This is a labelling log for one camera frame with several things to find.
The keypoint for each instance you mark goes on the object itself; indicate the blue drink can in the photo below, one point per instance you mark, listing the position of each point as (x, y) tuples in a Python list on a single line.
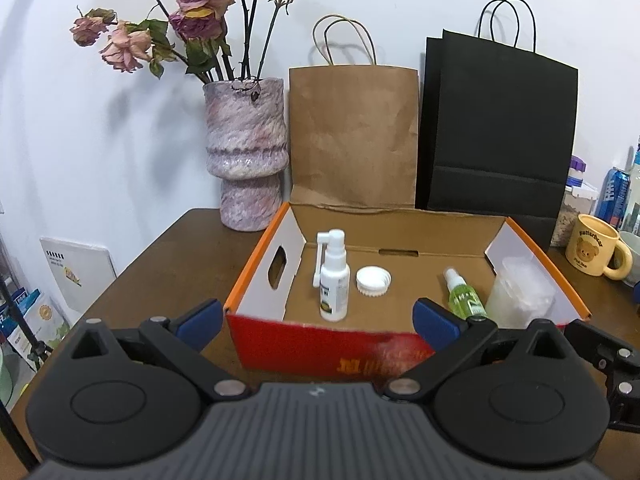
[(614, 195)]

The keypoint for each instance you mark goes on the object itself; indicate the red cardboard box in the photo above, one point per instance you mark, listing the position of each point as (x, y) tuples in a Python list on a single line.
[(300, 345)]

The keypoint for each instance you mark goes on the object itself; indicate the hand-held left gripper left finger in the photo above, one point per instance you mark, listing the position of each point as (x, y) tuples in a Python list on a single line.
[(200, 320)]

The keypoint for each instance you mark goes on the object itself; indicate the white ribbed bottle cap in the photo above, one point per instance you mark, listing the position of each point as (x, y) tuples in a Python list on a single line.
[(372, 282)]

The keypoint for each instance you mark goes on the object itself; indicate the purple lid jar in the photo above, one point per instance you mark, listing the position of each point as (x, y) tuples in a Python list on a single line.
[(576, 170)]

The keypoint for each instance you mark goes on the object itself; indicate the green spray bottle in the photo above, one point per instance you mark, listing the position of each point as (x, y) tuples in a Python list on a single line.
[(462, 300)]

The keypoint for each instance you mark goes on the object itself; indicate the pink marbled vase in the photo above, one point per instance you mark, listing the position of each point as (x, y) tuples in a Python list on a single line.
[(247, 150)]

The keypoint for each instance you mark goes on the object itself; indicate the clear cotton swab box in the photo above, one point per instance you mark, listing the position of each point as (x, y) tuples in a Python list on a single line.
[(520, 290)]

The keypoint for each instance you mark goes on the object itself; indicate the dried pink roses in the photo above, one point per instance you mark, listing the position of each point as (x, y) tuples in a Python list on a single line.
[(200, 10)]

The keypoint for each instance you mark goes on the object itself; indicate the white spray bottle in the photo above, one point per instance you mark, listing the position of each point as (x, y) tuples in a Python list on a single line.
[(334, 285)]

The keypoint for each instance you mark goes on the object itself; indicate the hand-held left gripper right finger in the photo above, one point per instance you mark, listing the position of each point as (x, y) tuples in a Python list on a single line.
[(435, 322)]

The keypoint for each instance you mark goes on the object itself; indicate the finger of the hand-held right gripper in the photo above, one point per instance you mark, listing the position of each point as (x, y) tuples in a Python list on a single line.
[(620, 370)]

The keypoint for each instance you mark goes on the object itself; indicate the white flat board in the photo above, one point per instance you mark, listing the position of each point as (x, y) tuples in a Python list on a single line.
[(75, 270)]

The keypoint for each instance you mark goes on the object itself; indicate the grey bowl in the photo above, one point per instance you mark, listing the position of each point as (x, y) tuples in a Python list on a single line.
[(632, 255)]

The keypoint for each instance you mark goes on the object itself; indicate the black lamp stand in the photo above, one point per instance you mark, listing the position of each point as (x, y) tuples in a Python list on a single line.
[(32, 352)]

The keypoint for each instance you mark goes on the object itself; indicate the black paper bag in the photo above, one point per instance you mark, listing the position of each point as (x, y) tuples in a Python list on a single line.
[(500, 125)]

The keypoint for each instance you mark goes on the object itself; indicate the pale green bin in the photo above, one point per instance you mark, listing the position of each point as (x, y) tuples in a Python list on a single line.
[(2, 380)]

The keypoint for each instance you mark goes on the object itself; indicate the brown paper bag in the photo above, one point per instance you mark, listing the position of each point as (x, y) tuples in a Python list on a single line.
[(352, 135)]

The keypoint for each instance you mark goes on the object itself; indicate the blue white packages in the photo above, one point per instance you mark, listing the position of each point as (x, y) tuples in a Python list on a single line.
[(22, 320)]

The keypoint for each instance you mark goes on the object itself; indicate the clear seed container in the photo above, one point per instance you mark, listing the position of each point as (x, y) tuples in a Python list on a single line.
[(575, 210)]

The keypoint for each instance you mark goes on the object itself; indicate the yellow bear mug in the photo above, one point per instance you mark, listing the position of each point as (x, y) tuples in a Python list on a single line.
[(592, 247)]

